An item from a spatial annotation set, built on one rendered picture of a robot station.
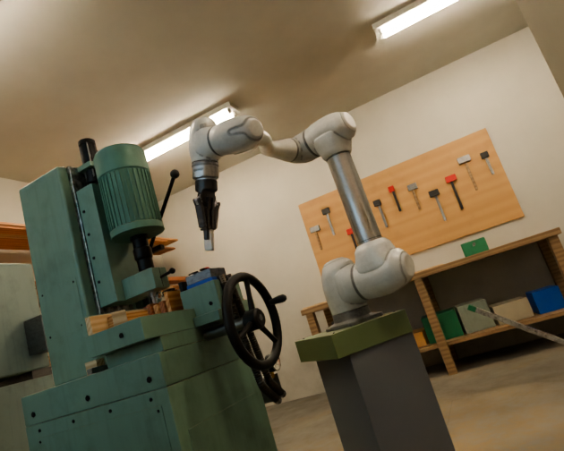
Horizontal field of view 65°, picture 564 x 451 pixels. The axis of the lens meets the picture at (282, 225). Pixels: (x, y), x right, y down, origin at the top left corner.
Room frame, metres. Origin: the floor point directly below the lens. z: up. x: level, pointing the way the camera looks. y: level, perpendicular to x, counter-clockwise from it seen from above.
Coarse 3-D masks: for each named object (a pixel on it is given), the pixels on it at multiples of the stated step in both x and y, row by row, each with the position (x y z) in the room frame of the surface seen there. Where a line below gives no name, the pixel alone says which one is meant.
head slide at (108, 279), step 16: (80, 192) 1.44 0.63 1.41; (96, 192) 1.42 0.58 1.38; (80, 208) 1.44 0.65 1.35; (96, 208) 1.41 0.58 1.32; (96, 224) 1.42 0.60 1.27; (96, 240) 1.43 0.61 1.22; (96, 256) 1.43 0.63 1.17; (112, 256) 1.43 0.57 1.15; (128, 256) 1.50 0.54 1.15; (96, 272) 1.44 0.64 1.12; (112, 272) 1.42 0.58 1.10; (128, 272) 1.48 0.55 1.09; (112, 288) 1.42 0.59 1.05; (112, 304) 1.45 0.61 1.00
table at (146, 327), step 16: (144, 320) 1.16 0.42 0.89; (160, 320) 1.21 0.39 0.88; (176, 320) 1.27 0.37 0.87; (192, 320) 1.34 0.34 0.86; (208, 320) 1.32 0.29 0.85; (96, 336) 1.21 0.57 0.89; (112, 336) 1.19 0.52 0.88; (128, 336) 1.16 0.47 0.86; (144, 336) 1.15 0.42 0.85; (96, 352) 1.21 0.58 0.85; (112, 352) 1.24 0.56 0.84
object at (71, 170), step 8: (72, 168) 1.45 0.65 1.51; (72, 176) 1.44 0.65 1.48; (80, 176) 1.48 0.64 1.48; (72, 184) 1.44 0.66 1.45; (80, 184) 1.47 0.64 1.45; (72, 192) 1.44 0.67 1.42; (80, 216) 1.44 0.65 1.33; (80, 224) 1.44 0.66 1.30; (80, 232) 1.44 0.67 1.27; (88, 256) 1.44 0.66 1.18; (88, 264) 1.44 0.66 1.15; (96, 288) 1.44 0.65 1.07; (96, 296) 1.44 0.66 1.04; (96, 304) 1.44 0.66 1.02; (128, 304) 1.56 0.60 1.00; (104, 312) 1.46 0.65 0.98
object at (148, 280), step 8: (144, 272) 1.41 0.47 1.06; (152, 272) 1.40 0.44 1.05; (160, 272) 1.43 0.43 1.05; (128, 280) 1.43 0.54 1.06; (136, 280) 1.42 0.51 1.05; (144, 280) 1.41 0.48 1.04; (152, 280) 1.40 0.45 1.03; (160, 280) 1.42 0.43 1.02; (128, 288) 1.44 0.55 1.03; (136, 288) 1.42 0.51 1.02; (144, 288) 1.41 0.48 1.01; (152, 288) 1.40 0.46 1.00; (160, 288) 1.43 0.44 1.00; (128, 296) 1.44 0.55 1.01; (136, 296) 1.44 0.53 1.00; (144, 296) 1.49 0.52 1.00
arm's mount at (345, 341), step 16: (368, 320) 1.78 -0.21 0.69; (384, 320) 1.75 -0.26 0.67; (400, 320) 1.78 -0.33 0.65; (320, 336) 1.73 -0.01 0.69; (336, 336) 1.66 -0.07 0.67; (352, 336) 1.69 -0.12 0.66; (368, 336) 1.71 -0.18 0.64; (384, 336) 1.74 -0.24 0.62; (304, 352) 1.90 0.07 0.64; (320, 352) 1.76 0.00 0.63; (336, 352) 1.65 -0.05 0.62; (352, 352) 1.68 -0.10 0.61
